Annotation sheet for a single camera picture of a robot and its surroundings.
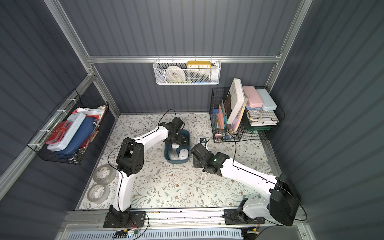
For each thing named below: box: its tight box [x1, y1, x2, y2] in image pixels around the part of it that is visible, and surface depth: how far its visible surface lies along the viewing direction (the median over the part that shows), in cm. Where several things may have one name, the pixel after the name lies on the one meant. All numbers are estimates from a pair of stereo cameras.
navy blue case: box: [50, 117, 96, 158], surface depth 68 cm
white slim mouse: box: [171, 144, 181, 149], surface depth 101 cm
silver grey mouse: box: [168, 148, 179, 160], surface depth 98 cm
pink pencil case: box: [242, 86, 264, 108], surface depth 95 cm
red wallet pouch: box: [45, 120, 72, 144], surface depth 64 cm
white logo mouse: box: [179, 148, 189, 160], surface depth 97 cm
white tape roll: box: [165, 65, 185, 81], surface depth 86 cm
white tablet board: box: [227, 78, 248, 132], surface depth 89 cm
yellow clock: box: [187, 60, 212, 69], surface depth 90 cm
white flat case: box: [47, 112, 86, 152], surface depth 67 cm
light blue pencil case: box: [256, 89, 278, 111], surface depth 97 cm
